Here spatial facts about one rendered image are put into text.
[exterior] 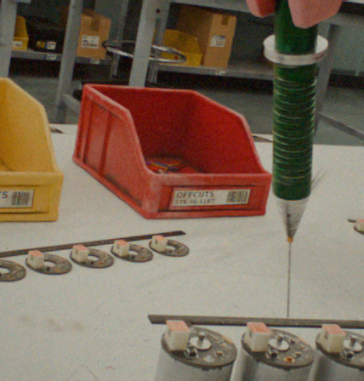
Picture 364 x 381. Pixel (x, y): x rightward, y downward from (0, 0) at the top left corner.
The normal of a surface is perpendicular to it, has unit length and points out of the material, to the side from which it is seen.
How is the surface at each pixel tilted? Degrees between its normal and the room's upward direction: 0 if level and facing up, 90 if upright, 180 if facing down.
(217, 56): 90
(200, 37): 92
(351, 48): 90
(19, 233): 0
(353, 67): 90
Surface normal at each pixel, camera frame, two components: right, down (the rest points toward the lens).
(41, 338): 0.19, -0.94
